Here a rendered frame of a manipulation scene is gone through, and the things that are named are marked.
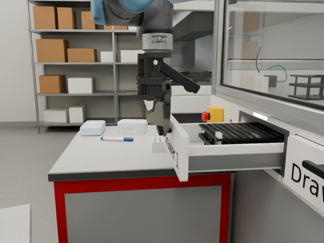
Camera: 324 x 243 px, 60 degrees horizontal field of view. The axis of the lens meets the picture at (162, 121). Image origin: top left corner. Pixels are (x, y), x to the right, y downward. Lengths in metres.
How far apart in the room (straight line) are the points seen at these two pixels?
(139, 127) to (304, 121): 0.81
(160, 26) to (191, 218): 0.62
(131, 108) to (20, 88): 1.89
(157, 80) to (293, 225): 0.45
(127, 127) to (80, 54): 3.37
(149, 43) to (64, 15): 3.92
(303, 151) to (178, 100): 1.03
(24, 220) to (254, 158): 0.52
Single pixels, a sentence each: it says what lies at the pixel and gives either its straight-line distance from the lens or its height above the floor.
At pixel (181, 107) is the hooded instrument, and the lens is 1.57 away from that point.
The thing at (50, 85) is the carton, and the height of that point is 0.74.
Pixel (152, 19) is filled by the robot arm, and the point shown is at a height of 1.18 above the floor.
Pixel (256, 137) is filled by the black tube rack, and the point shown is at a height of 0.90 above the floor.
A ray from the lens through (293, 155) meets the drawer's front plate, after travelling 0.65.
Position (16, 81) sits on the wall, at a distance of 5.32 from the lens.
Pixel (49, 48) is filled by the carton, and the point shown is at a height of 1.29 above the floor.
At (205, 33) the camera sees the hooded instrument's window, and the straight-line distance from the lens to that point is 1.60.
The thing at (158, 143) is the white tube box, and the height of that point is 0.79.
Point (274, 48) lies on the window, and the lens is 0.79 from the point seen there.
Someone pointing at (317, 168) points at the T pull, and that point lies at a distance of 0.53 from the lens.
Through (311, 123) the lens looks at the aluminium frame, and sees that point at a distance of 0.62.
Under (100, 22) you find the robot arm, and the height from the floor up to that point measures 1.17.
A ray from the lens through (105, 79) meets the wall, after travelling 4.94.
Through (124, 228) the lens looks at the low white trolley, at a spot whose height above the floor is 0.55.
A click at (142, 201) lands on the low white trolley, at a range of 0.94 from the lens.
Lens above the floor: 1.08
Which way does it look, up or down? 12 degrees down
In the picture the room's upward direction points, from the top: straight up
